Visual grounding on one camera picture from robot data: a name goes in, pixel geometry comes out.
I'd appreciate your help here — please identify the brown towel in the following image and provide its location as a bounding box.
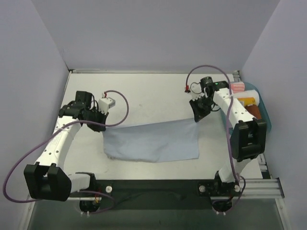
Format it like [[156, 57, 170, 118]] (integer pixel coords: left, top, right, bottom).
[[245, 104, 262, 119]]

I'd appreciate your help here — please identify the light blue towel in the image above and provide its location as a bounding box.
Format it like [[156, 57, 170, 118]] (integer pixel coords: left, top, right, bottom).
[[103, 118, 200, 163]]

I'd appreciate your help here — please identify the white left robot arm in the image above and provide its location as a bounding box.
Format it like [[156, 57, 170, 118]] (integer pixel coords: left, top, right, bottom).
[[24, 91, 115, 201]]

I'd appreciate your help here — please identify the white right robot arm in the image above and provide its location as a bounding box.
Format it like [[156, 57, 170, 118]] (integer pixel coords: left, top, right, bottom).
[[187, 77, 267, 196]]

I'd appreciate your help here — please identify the pink striped rolled towel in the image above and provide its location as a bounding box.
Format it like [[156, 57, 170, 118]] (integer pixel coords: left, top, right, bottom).
[[230, 82, 245, 93]]

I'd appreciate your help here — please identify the yellow rolled towel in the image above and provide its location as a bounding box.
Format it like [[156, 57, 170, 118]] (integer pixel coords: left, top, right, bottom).
[[238, 97, 257, 107]]

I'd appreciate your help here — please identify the blue plastic tray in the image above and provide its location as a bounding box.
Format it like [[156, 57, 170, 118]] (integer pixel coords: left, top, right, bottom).
[[220, 82, 272, 135]]

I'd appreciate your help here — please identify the white rolled towel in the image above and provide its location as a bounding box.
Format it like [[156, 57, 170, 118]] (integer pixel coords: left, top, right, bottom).
[[233, 90, 260, 106]]

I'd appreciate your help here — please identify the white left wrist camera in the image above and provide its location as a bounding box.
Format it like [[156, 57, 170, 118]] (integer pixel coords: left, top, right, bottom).
[[98, 97, 116, 115]]

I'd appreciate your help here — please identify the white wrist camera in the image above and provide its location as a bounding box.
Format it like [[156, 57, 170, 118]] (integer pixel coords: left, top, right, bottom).
[[98, 97, 116, 115], [185, 85, 204, 101]]

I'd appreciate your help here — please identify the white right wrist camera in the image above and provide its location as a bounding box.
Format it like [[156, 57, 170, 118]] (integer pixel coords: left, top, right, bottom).
[[185, 85, 204, 101]]

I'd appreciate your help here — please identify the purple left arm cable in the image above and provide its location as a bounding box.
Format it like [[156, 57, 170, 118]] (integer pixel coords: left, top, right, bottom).
[[3, 90, 130, 214]]

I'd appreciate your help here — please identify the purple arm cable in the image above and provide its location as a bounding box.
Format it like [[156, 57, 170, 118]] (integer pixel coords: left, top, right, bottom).
[[185, 65, 246, 213], [3, 90, 130, 214]]

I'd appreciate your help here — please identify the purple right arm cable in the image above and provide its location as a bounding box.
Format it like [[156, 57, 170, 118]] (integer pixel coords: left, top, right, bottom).
[[185, 65, 246, 213]]

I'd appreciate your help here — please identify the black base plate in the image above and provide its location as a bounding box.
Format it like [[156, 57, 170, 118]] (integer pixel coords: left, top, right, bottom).
[[71, 179, 240, 212]]

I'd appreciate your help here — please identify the aluminium frame rail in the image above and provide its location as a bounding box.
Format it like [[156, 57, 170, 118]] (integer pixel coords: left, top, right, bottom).
[[26, 177, 286, 201]]

